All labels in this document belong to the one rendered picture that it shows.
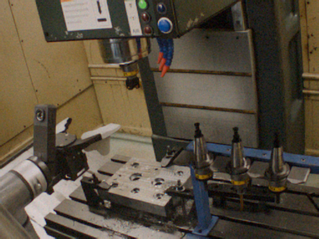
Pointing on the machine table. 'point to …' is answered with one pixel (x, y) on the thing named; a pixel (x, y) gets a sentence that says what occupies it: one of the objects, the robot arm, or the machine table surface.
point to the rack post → (206, 226)
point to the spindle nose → (124, 50)
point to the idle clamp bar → (218, 196)
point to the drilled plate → (139, 200)
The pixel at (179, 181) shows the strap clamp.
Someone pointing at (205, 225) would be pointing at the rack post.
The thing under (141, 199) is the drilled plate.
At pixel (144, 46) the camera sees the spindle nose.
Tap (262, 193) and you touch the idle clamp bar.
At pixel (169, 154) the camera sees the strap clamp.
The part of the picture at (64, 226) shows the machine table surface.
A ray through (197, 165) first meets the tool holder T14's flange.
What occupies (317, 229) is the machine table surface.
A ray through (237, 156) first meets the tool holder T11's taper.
